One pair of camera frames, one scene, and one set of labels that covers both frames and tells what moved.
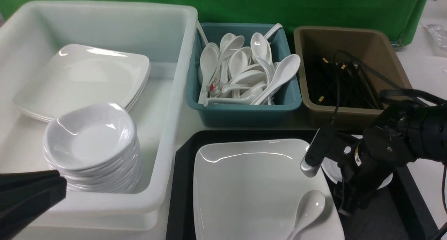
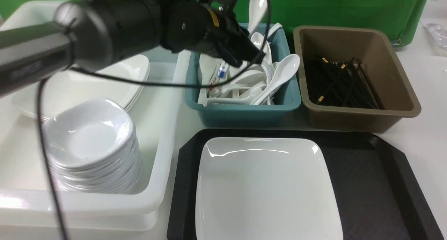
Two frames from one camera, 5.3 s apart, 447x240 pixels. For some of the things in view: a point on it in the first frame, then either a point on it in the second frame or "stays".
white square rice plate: (253, 190) stays
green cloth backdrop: (400, 11) stays
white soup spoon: (310, 207) to (258, 6)
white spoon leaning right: (287, 70) stays
